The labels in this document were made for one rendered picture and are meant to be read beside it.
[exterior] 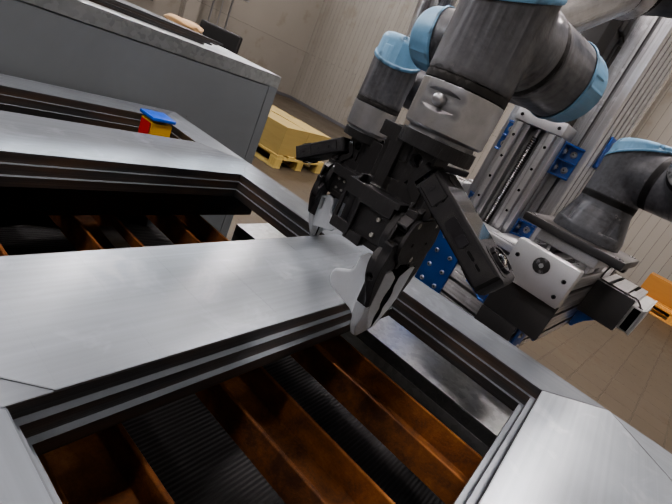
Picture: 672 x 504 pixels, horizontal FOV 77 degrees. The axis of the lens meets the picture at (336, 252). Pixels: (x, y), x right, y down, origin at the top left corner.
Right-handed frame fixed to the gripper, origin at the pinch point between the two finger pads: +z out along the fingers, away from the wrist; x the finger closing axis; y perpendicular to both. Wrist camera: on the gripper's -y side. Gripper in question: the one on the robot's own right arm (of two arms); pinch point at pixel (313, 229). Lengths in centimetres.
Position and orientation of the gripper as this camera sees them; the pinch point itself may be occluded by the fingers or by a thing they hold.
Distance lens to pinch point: 80.0
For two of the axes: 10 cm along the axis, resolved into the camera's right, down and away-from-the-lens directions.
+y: 7.1, 5.3, -4.6
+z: -3.9, 8.5, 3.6
